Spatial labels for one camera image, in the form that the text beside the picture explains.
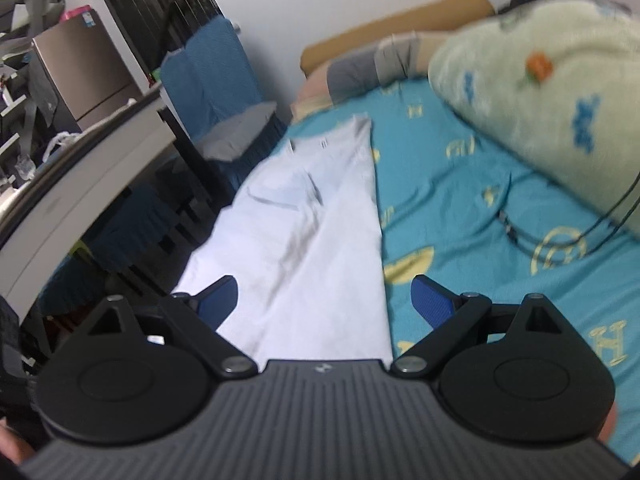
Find pink box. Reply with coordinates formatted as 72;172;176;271
60;5;96;29

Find white plastic bag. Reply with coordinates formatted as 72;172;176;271
42;131;83;162

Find white table with dark top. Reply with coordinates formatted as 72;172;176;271
0;91;231;322

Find teal printed bed sheet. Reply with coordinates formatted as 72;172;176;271
290;77;640;466

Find white shelf rack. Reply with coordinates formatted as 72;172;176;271
0;0;66;188

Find green printed fleece blanket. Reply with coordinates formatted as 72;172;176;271
429;0;640;238

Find white t-shirt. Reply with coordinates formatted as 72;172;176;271
172;115;393;367

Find brown refrigerator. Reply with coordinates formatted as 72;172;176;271
30;12;146;133

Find dark metal door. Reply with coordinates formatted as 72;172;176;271
90;0;226;96

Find blue covered chair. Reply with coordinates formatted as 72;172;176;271
40;185;216;322
160;16;291;201

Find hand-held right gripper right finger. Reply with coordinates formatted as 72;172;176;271
389;273;566;380

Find grey hanging cloth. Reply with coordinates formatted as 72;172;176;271
27;55;61;126

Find black cable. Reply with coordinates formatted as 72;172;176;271
497;170;640;257

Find tan padded headboard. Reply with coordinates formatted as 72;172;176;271
300;0;496;78

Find plaid pillow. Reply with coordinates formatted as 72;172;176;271
291;31;436;121

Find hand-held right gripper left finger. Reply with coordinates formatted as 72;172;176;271
86;274;259;379

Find grey seat cushion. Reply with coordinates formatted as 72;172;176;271
200;101;278;163

